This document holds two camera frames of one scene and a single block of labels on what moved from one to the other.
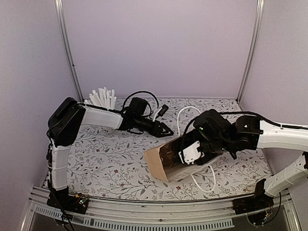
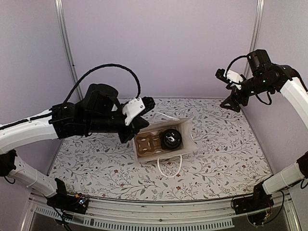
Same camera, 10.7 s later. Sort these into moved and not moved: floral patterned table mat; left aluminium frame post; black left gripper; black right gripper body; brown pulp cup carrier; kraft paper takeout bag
Moved: brown pulp cup carrier; kraft paper takeout bag; black right gripper body; black left gripper
Not moved: floral patterned table mat; left aluminium frame post
